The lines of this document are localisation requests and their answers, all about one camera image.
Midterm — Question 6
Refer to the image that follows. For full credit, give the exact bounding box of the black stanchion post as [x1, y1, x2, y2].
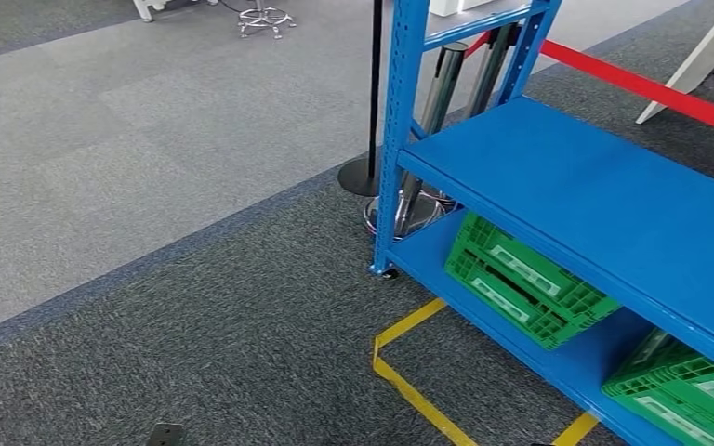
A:
[337, 0, 385, 198]

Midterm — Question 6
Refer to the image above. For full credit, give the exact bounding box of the large blue metal shelf rack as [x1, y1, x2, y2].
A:
[369, 0, 714, 446]

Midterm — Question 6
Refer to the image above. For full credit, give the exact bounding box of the chrome stool base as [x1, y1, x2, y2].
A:
[236, 0, 298, 40]

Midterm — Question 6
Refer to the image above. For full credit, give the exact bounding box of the chrome stanchion post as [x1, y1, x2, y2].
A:
[421, 23, 522, 211]
[363, 41, 470, 242]

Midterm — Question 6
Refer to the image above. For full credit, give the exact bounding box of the white lit display block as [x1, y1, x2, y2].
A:
[429, 0, 496, 19]

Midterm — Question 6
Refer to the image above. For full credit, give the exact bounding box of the red barrier belt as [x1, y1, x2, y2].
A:
[464, 27, 714, 141]

